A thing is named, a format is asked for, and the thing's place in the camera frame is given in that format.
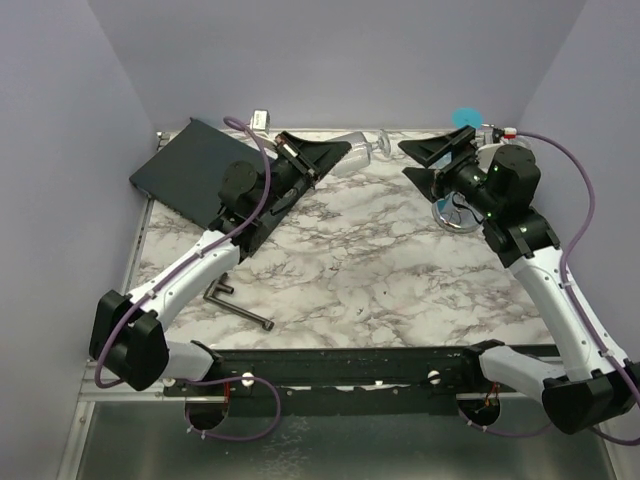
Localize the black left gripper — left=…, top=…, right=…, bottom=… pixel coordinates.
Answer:
left=252, top=131, right=349, bottom=219

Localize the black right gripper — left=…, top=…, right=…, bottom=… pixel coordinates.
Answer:
left=400, top=124, right=502, bottom=218

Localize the clear ribbed wine glass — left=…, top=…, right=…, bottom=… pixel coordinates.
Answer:
left=330, top=130, right=392, bottom=177

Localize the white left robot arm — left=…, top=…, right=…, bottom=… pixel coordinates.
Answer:
left=90, top=132, right=351, bottom=395

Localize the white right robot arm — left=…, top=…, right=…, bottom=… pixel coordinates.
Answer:
left=398, top=126, right=639, bottom=434

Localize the chrome wine glass rack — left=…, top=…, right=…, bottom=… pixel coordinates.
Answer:
left=431, top=121, right=531, bottom=235

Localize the blue wine glass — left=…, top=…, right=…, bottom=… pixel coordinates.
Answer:
left=451, top=107, right=484, bottom=128

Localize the dark grey flat box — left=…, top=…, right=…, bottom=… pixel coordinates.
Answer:
left=129, top=120, right=264, bottom=229

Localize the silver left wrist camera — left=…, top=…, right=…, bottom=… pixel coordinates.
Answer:
left=249, top=109, right=271, bottom=134

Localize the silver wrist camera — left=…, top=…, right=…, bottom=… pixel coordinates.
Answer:
left=475, top=124, right=518, bottom=146
left=249, top=109, right=271, bottom=134

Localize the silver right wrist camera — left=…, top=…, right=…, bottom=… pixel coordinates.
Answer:
left=475, top=124, right=518, bottom=146

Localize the dark metal T-handle tool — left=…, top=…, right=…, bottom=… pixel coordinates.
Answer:
left=203, top=277, right=275, bottom=332

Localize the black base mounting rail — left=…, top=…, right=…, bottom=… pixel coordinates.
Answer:
left=164, top=347, right=491, bottom=416

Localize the aluminium extrusion frame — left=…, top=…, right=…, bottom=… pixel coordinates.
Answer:
left=54, top=130, right=226, bottom=480

